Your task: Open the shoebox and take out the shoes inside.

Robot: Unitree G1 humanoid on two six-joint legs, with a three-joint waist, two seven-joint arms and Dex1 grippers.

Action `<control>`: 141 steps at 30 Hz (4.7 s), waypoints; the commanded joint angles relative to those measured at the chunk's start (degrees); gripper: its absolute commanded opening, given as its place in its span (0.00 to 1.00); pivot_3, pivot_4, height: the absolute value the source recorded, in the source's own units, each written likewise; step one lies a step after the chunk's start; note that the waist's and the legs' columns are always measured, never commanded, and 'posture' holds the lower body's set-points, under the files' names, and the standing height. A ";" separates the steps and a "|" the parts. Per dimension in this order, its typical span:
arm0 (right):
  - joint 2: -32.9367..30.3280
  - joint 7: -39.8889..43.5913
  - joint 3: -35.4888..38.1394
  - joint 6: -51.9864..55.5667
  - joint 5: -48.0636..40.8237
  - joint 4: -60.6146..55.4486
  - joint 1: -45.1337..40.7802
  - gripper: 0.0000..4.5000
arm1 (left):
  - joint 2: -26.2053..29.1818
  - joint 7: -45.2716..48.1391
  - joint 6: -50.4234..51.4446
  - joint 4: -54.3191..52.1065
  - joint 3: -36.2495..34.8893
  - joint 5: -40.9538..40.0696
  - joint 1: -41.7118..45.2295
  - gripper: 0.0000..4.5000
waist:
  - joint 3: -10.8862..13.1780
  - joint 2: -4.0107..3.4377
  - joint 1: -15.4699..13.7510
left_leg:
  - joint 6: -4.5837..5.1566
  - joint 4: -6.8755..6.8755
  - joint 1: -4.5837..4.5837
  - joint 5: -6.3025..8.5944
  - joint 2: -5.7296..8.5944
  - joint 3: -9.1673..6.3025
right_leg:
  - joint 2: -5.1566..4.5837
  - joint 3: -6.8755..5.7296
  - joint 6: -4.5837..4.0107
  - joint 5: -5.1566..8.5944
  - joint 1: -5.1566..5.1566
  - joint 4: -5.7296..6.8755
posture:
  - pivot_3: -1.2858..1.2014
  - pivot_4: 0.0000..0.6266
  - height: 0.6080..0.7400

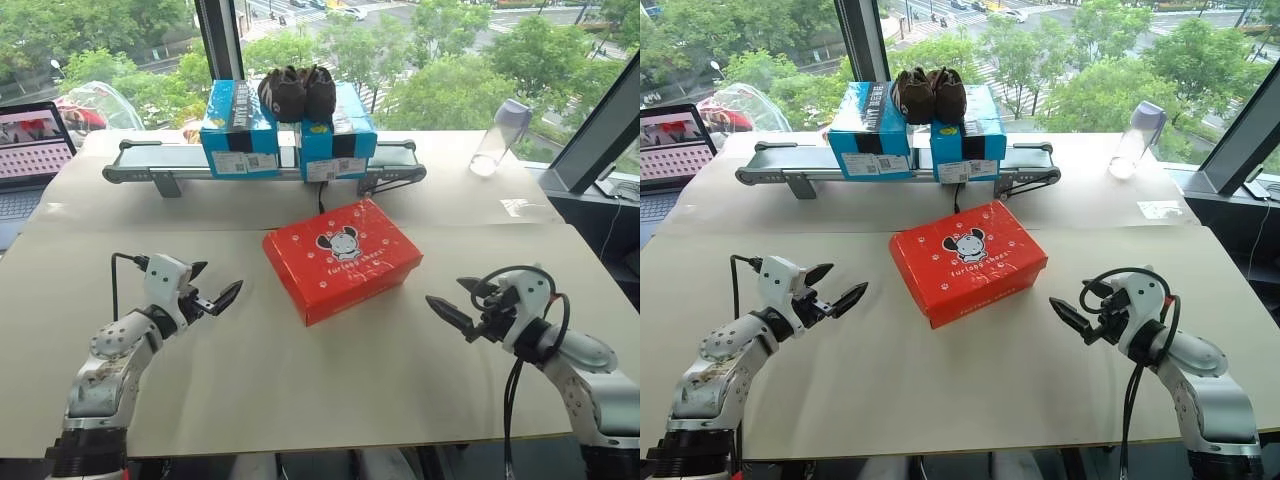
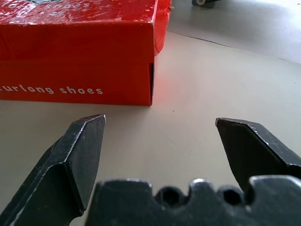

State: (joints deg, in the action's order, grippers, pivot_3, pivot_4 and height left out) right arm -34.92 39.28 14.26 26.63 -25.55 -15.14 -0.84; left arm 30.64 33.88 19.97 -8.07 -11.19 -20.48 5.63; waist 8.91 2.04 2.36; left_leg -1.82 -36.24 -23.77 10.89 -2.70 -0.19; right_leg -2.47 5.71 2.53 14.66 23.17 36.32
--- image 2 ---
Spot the dark grey wheeled object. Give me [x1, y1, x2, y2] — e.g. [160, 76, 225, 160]
[191, 0, 221, 9]

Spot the red cardboard shoe box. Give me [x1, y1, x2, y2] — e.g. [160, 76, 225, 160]
[0, 60, 156, 107]

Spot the red shoe box lid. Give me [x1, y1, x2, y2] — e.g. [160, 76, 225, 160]
[0, 0, 173, 68]

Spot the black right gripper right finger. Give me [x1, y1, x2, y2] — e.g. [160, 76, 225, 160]
[215, 117, 301, 186]

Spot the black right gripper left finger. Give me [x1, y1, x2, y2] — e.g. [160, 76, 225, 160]
[0, 114, 106, 226]

